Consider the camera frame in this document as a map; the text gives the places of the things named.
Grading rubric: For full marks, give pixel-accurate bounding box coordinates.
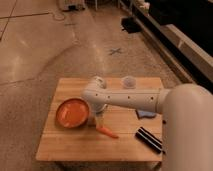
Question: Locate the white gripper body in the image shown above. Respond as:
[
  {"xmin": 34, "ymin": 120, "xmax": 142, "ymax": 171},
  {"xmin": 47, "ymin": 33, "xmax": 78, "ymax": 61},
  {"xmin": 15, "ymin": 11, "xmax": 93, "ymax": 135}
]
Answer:
[{"xmin": 93, "ymin": 104, "xmax": 108, "ymax": 128}]

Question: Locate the orange carrot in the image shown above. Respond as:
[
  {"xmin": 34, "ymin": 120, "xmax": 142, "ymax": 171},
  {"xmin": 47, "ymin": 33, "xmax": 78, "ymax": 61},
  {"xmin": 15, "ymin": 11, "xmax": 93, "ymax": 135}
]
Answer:
[{"xmin": 96, "ymin": 127, "xmax": 118, "ymax": 138}]

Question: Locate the orange ceramic bowl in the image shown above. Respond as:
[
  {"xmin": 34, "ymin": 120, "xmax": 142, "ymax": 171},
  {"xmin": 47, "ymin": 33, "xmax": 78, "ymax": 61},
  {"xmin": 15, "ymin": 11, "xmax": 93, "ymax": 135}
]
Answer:
[{"xmin": 55, "ymin": 98, "xmax": 90, "ymax": 128}]

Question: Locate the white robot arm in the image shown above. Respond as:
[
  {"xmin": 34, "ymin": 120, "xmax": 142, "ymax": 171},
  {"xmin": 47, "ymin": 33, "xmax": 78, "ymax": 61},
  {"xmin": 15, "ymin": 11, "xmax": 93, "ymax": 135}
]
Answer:
[{"xmin": 82, "ymin": 77, "xmax": 213, "ymax": 171}]

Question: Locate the wooden table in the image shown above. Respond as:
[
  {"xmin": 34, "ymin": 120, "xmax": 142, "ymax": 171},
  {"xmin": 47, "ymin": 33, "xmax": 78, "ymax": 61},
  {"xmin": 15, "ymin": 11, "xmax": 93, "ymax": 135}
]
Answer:
[{"xmin": 36, "ymin": 78, "xmax": 162, "ymax": 164}]

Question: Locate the blue sponge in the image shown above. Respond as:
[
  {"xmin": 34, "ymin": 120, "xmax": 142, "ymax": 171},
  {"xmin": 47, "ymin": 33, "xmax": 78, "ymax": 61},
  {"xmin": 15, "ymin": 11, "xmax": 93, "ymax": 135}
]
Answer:
[{"xmin": 136, "ymin": 110, "xmax": 156, "ymax": 119}]

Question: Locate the black box on floor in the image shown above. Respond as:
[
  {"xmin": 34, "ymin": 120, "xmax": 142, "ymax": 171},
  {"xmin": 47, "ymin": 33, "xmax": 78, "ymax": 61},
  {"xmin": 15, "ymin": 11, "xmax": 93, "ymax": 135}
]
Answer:
[{"xmin": 121, "ymin": 17, "xmax": 141, "ymax": 33}]

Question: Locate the white device on floor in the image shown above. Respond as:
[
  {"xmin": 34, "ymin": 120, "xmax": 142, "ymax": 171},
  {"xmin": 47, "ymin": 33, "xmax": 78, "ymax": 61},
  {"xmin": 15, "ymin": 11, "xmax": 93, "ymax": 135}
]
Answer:
[{"xmin": 58, "ymin": 0, "xmax": 85, "ymax": 11}]

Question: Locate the long bench shelf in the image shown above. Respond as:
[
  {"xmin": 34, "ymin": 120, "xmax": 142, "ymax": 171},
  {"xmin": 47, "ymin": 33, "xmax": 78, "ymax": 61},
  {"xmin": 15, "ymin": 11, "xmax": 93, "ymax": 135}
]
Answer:
[{"xmin": 118, "ymin": 0, "xmax": 213, "ymax": 84}]

